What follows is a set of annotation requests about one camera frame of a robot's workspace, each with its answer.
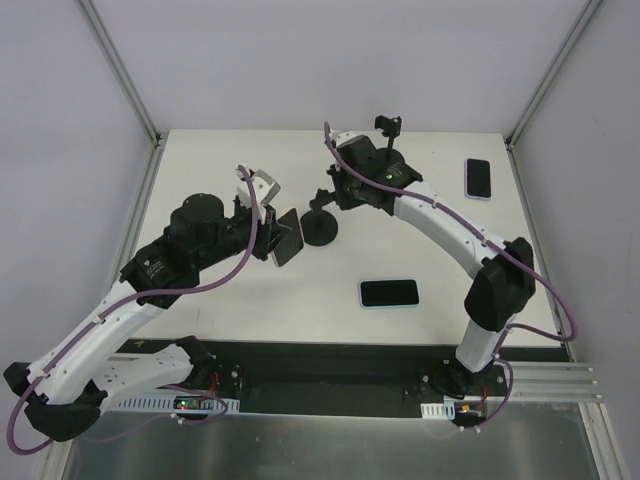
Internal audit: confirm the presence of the aluminium extrusion rail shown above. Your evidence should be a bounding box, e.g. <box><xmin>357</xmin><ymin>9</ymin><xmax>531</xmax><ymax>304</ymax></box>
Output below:
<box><xmin>510</xmin><ymin>362</ymin><xmax>604</xmax><ymax>403</ymax></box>

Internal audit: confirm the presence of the right white slotted cable duct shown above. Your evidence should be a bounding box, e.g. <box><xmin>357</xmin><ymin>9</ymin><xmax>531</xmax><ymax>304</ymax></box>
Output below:
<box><xmin>420</xmin><ymin>402</ymin><xmax>456</xmax><ymax>421</ymax></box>

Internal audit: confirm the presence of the black round-base phone stand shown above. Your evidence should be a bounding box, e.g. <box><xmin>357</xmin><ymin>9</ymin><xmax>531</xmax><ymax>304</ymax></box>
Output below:
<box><xmin>300</xmin><ymin>189</ymin><xmax>338</xmax><ymax>247</ymax></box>

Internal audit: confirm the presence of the left aluminium frame post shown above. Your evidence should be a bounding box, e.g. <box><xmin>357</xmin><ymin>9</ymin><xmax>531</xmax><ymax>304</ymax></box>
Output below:
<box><xmin>75</xmin><ymin>0</ymin><xmax>162</xmax><ymax>146</ymax></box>

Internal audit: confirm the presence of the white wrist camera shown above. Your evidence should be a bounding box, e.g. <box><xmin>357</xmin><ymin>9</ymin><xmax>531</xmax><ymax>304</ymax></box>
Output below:
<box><xmin>236</xmin><ymin>164</ymin><xmax>281</xmax><ymax>208</ymax></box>
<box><xmin>330</xmin><ymin>131</ymin><xmax>362</xmax><ymax>149</ymax></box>

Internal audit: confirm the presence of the left white slotted cable duct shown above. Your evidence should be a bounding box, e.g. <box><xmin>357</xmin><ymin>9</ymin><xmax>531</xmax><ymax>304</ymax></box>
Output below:
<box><xmin>111</xmin><ymin>392</ymin><xmax>240</xmax><ymax>415</ymax></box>

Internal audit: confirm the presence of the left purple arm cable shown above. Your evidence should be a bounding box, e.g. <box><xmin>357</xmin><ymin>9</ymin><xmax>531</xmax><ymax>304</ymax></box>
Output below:
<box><xmin>7</xmin><ymin>164</ymin><xmax>264</xmax><ymax>454</ymax></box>

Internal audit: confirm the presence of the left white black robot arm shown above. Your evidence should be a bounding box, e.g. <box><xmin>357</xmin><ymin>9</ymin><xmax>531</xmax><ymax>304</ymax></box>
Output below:
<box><xmin>3</xmin><ymin>194</ymin><xmax>291</xmax><ymax>455</ymax></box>

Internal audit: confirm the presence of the black phone blue case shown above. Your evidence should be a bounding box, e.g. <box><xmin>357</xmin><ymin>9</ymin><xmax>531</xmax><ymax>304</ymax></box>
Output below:
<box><xmin>359</xmin><ymin>279</ymin><xmax>420</xmax><ymax>309</ymax></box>

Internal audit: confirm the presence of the right aluminium frame post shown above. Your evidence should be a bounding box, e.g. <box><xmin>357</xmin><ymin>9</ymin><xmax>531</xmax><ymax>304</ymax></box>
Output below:
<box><xmin>505</xmin><ymin>0</ymin><xmax>606</xmax><ymax>152</ymax></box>

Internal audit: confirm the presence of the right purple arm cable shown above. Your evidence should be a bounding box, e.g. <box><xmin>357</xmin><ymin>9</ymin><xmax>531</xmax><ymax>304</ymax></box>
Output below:
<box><xmin>322</xmin><ymin>120</ymin><xmax>579</xmax><ymax>426</ymax></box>

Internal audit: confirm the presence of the black phone cream case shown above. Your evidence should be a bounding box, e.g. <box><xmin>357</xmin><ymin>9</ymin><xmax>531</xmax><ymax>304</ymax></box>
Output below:
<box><xmin>271</xmin><ymin>208</ymin><xmax>304</xmax><ymax>268</ymax></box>

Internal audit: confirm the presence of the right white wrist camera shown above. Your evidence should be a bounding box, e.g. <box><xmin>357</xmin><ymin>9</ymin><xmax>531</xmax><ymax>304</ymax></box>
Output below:
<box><xmin>330</xmin><ymin>131</ymin><xmax>362</xmax><ymax>149</ymax></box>

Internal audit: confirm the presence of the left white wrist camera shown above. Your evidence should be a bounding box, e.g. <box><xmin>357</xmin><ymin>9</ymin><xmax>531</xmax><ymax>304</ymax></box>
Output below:
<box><xmin>236</xmin><ymin>164</ymin><xmax>281</xmax><ymax>208</ymax></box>

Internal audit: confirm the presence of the black phone lavender case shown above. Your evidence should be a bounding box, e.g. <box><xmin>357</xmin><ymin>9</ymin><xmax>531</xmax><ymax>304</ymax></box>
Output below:
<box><xmin>465</xmin><ymin>158</ymin><xmax>492</xmax><ymax>200</ymax></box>

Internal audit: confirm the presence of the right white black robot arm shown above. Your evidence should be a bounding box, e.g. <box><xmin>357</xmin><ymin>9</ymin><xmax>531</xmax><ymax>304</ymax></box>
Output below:
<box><xmin>325</xmin><ymin>135</ymin><xmax>536</xmax><ymax>399</ymax></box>

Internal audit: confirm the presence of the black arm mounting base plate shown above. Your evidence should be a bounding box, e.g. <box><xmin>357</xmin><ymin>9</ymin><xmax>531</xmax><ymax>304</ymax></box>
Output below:
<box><xmin>153</xmin><ymin>340</ymin><xmax>571</xmax><ymax>416</ymax></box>

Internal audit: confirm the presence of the aluminium frame post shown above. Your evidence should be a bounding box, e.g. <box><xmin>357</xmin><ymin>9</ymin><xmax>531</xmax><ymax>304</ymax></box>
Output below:
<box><xmin>75</xmin><ymin>0</ymin><xmax>162</xmax><ymax>146</ymax></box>
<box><xmin>505</xmin><ymin>0</ymin><xmax>606</xmax><ymax>152</ymax></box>

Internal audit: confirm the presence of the white slotted cable duct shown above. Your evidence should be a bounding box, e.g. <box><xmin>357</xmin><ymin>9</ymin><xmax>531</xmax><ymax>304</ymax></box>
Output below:
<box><xmin>420</xmin><ymin>402</ymin><xmax>456</xmax><ymax>421</ymax></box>
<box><xmin>111</xmin><ymin>392</ymin><xmax>240</xmax><ymax>415</ymax></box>

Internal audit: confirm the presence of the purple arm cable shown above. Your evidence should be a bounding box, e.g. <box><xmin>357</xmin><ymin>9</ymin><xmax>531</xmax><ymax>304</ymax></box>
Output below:
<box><xmin>322</xmin><ymin>120</ymin><xmax>579</xmax><ymax>426</ymax></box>
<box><xmin>7</xmin><ymin>164</ymin><xmax>264</xmax><ymax>454</ymax></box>

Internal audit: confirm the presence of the black rear phone stand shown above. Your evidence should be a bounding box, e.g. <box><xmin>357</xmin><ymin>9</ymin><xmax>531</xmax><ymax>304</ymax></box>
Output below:
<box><xmin>374</xmin><ymin>115</ymin><xmax>405</xmax><ymax>166</ymax></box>

